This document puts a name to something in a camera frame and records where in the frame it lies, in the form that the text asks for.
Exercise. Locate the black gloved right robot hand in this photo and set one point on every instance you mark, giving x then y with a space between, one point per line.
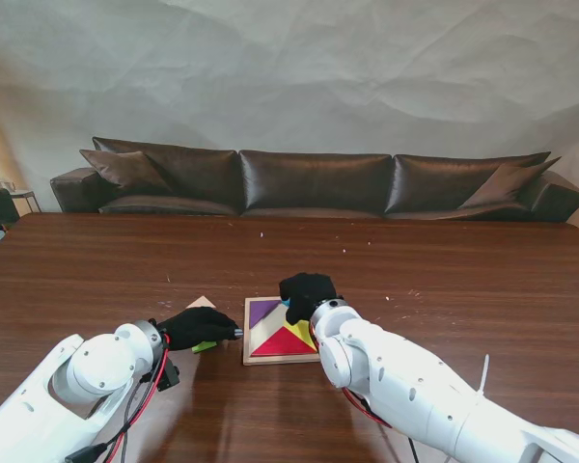
309 289

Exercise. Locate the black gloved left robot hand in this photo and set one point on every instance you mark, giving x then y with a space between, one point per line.
195 325

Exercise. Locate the green tangram square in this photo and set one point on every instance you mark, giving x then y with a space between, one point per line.
205 346

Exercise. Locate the small beige tangram triangle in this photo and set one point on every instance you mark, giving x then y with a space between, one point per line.
201 303

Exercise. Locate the large yellow tangram triangle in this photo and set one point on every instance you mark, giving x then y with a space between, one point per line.
301 332

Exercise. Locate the light wooden square tray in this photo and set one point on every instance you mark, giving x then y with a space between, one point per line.
247 337

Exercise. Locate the purple tangram triangle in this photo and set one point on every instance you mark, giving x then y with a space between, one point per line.
260 313

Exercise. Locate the large red tangram triangle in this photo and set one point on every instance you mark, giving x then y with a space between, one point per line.
282 345

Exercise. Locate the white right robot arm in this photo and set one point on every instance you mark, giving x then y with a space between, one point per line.
415 381

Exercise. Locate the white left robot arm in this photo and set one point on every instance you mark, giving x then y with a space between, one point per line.
82 381

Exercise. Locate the dark brown leather sofa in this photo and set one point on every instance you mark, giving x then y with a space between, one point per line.
313 183

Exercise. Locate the brown throw cushion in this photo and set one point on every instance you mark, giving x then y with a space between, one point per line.
504 185
125 171

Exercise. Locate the small metal side table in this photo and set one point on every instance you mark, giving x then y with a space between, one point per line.
25 194

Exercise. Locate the white crumpled backdrop sheet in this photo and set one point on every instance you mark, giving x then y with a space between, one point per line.
289 72

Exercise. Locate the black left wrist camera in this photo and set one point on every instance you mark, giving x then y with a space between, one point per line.
169 375

